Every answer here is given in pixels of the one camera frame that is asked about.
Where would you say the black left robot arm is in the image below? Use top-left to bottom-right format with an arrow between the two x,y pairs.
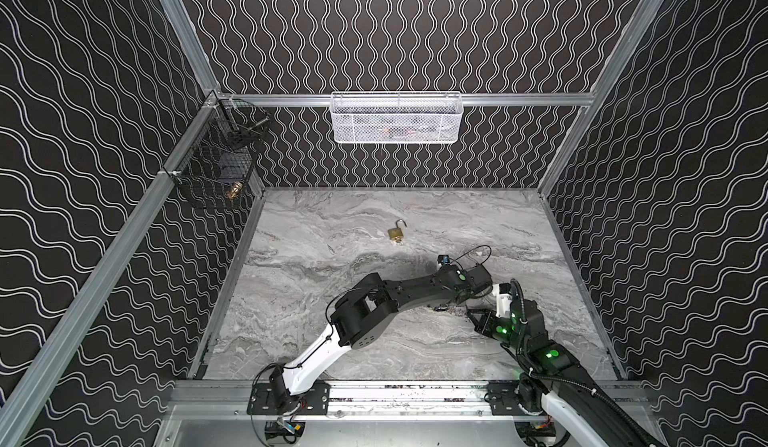
269,263 -> 493,415

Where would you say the white mesh wall basket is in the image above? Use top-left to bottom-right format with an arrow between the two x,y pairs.
329,91 -> 464,144

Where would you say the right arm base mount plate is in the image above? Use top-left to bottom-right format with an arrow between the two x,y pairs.
484,381 -> 543,416

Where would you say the black wire wall basket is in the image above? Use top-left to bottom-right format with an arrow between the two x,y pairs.
172,101 -> 272,211

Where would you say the small brass padlock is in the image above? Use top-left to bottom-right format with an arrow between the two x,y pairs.
387,219 -> 407,244

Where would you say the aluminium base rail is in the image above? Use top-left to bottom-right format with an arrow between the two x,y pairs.
167,380 -> 531,421

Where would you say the black corrugated cable conduit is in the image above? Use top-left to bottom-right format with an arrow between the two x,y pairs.
508,277 -> 661,447

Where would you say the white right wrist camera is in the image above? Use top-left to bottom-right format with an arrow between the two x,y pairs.
492,282 -> 519,320

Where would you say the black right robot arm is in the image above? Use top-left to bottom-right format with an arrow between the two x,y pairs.
467,300 -> 663,446

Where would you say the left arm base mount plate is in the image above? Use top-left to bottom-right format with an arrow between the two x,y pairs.
247,381 -> 330,417

